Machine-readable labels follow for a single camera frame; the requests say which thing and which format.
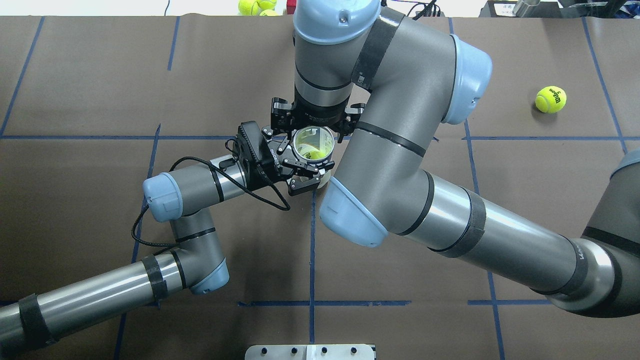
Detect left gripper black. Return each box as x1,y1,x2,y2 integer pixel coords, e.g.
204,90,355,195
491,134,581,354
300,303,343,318
244,126,335,196

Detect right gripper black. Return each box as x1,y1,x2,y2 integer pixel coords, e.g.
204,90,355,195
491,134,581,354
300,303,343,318
270,96,366,143

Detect tennis ball marked 3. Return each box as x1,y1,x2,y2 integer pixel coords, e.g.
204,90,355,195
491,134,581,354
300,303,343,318
295,143,330,162

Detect clear Wilson tennis ball can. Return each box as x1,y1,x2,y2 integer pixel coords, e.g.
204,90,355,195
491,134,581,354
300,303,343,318
292,126,335,189

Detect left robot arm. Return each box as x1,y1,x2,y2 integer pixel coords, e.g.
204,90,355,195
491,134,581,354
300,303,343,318
1,126,316,360

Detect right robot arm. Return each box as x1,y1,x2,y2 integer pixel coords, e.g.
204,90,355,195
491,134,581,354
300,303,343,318
292,0,640,318

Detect background tennis ball lower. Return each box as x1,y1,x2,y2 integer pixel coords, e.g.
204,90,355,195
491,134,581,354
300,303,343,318
259,9,279,17

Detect background tennis ball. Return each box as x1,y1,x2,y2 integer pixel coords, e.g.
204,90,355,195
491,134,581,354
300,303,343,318
259,9,279,17
237,0,261,16
256,0,278,10

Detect background tennis ball upper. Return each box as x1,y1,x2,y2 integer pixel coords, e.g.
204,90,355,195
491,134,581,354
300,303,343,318
256,0,278,10

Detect background tennis ball left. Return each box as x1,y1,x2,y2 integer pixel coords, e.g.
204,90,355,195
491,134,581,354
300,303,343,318
237,0,261,16

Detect red block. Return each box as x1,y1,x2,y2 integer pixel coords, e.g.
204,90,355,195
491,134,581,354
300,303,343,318
285,0,297,15

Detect black connector block right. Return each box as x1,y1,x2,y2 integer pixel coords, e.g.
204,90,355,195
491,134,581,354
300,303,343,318
406,0,445,21

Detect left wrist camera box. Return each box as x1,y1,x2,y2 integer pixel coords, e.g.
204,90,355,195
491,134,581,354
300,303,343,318
235,121,268,173

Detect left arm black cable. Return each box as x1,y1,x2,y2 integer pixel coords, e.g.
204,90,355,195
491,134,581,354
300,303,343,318
131,139,292,248

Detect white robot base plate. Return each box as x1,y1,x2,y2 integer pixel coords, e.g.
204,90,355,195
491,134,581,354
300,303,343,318
244,343,378,360

